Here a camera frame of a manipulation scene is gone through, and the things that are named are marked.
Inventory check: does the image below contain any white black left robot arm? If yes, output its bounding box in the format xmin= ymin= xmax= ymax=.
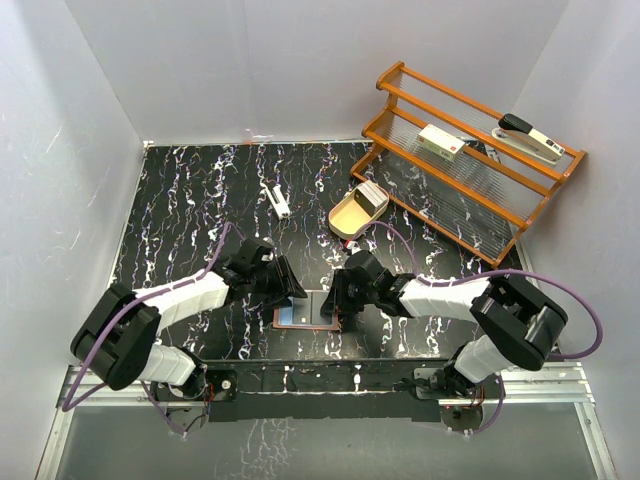
xmin=70 ymin=238 xmax=307 ymax=399

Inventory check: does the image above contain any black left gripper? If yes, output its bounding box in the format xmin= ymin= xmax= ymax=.
xmin=249 ymin=256 xmax=306 ymax=309

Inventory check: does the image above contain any white red staples box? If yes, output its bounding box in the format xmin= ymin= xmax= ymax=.
xmin=418 ymin=124 xmax=465 ymax=162

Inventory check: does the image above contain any beige oval card tray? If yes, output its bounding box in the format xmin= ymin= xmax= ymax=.
xmin=328 ymin=184 xmax=390 ymax=240

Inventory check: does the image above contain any orange wooden shelf rack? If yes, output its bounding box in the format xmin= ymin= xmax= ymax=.
xmin=351 ymin=61 xmax=586 ymax=268

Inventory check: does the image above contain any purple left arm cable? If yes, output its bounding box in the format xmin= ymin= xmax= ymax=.
xmin=62 ymin=222 xmax=251 ymax=435

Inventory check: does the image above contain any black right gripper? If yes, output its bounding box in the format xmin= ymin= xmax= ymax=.
xmin=322 ymin=269 xmax=377 ymax=314

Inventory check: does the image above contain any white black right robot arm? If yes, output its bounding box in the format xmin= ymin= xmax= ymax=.
xmin=321 ymin=251 xmax=568 ymax=397

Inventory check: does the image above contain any black beige stapler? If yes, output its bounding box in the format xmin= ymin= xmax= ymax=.
xmin=491 ymin=113 xmax=565 ymax=165

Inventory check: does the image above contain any stack of credit cards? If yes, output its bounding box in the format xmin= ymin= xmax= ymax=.
xmin=354 ymin=181 xmax=389 ymax=217

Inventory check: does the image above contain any white staple remover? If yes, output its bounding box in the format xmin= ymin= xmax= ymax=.
xmin=261 ymin=183 xmax=291 ymax=220

